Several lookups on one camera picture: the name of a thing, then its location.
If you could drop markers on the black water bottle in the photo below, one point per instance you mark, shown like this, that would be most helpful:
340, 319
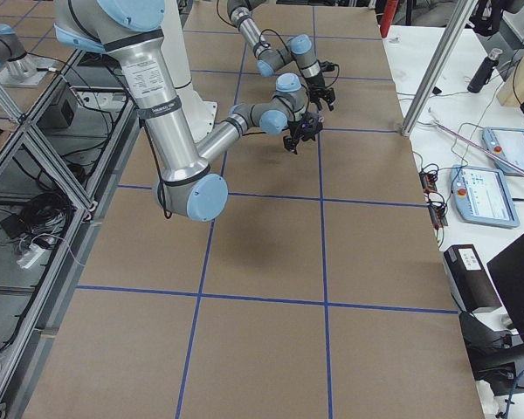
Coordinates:
485, 71

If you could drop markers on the black power adapter box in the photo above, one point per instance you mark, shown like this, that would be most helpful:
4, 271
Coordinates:
61, 111

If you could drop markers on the blue teach pendant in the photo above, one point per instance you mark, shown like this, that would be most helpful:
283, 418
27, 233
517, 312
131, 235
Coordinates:
507, 143
482, 197

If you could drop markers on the white power strip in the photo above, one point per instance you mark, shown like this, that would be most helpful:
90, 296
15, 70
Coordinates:
30, 256

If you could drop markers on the aluminium frame rail structure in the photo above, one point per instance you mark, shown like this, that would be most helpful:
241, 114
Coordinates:
55, 187

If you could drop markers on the small circuit board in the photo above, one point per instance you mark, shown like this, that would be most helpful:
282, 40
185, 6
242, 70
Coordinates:
428, 181

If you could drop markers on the aluminium frame post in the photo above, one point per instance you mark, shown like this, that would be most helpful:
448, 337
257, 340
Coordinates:
449, 38

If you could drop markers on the far blue teach pendant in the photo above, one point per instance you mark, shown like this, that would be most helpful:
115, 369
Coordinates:
507, 143

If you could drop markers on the black monitor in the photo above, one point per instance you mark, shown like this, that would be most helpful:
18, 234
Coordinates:
507, 273

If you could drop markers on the near blue teach pendant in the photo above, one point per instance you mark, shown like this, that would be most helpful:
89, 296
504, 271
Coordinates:
482, 197

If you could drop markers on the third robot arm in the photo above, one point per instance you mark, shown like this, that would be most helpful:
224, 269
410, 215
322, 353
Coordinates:
17, 67

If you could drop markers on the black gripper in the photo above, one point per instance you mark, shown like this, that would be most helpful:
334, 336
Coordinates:
296, 129
318, 83

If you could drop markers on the black box with label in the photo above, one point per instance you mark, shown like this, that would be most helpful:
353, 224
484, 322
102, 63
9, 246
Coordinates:
471, 286

